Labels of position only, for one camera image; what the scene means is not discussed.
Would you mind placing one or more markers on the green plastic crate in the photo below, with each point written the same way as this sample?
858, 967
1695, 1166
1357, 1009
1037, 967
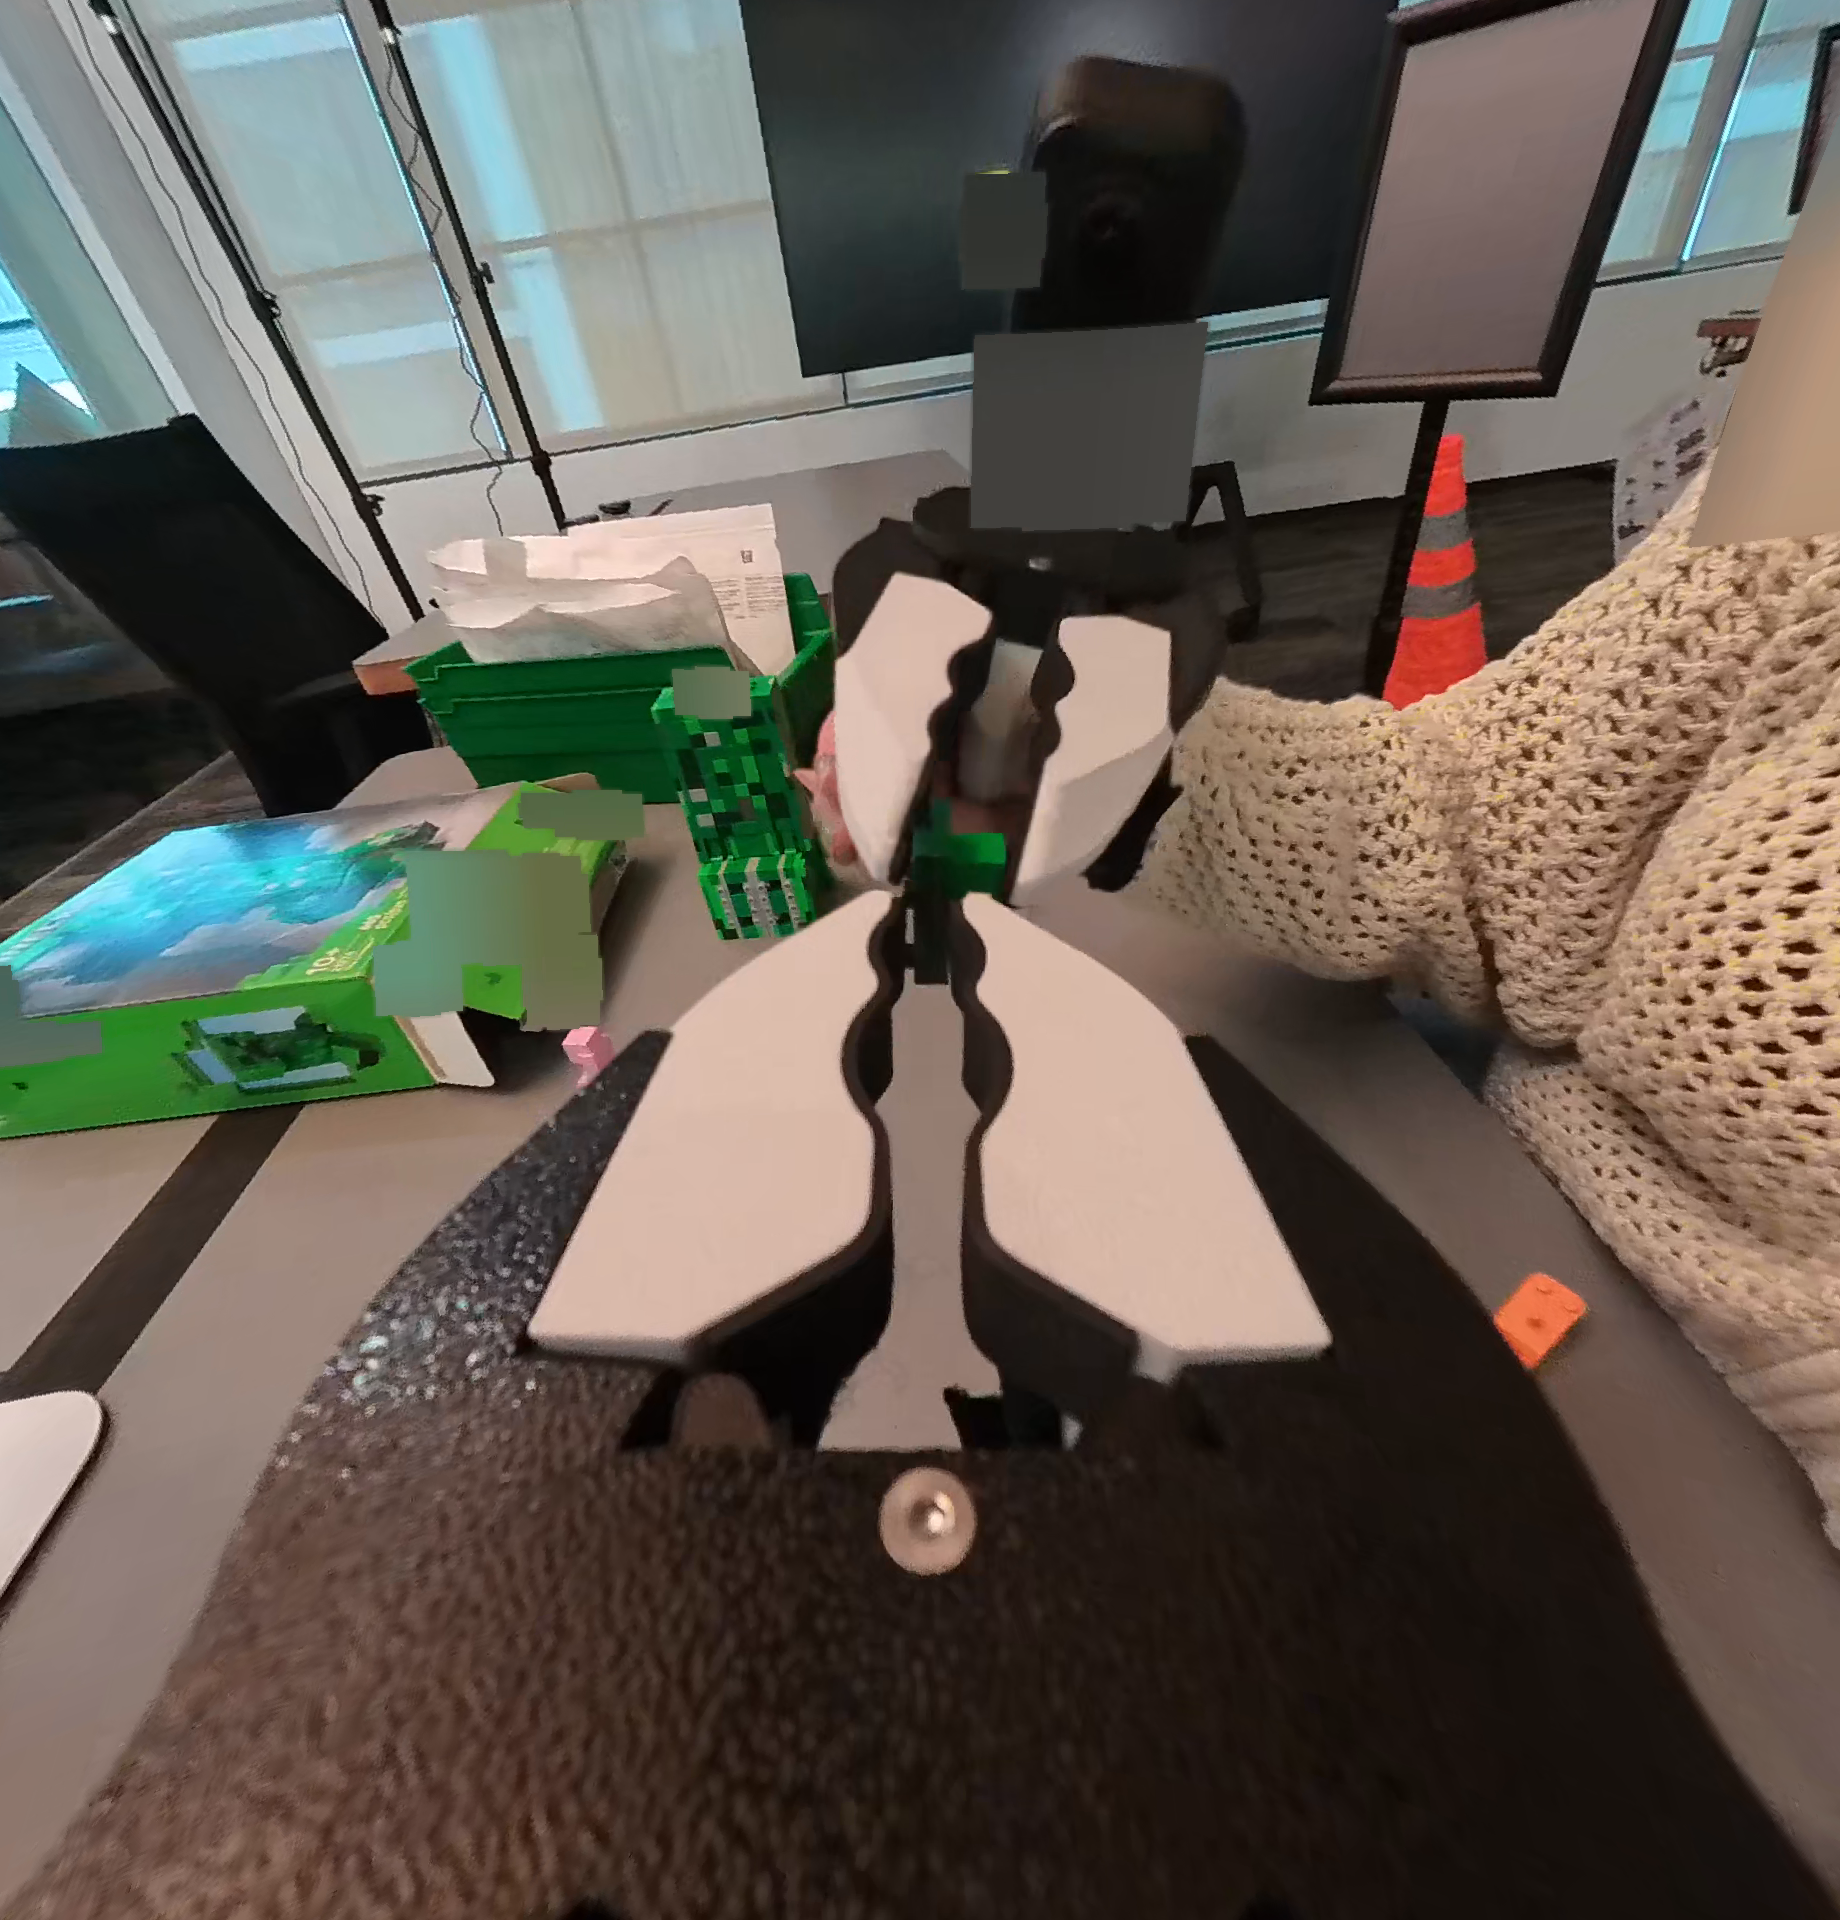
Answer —
560, 720

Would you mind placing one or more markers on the black wall screen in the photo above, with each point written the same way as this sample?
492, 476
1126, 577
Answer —
887, 150

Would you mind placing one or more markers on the white plastic bag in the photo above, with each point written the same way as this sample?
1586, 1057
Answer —
591, 591

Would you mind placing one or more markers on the dark green lego assembly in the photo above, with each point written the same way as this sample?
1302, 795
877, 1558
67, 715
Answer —
949, 866

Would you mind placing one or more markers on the black framed sign stand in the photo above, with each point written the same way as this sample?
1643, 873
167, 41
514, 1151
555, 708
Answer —
1492, 195

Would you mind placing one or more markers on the orange brick separator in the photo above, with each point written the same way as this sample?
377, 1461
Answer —
1535, 1316

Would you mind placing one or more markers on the white framed window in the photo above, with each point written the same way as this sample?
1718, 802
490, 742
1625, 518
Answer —
619, 226

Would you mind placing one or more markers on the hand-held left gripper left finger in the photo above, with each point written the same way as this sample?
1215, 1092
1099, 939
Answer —
726, 1170

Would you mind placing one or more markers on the green lego box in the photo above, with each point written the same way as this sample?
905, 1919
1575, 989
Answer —
182, 960

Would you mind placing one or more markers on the white printed paper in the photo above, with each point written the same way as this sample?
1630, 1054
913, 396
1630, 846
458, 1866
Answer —
1671, 452

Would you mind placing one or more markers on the black office chair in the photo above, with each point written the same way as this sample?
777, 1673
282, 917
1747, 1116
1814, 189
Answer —
155, 601

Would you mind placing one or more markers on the orange traffic cone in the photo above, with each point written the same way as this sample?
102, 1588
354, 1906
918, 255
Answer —
1437, 601

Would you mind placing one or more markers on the pink lego pig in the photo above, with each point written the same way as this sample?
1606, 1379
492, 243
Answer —
589, 1057

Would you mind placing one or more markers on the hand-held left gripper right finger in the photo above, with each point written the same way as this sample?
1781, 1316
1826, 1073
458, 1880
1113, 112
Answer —
1145, 1170

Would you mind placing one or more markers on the black tripod pole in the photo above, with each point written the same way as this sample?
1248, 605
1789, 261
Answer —
252, 299
468, 255

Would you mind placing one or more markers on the large green lego figure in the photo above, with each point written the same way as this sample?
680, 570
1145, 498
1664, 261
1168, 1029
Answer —
741, 826

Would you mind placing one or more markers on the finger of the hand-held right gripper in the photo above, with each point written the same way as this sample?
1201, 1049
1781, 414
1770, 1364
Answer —
887, 720
1107, 737

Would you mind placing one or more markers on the white book stand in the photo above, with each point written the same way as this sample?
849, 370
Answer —
14, 1485

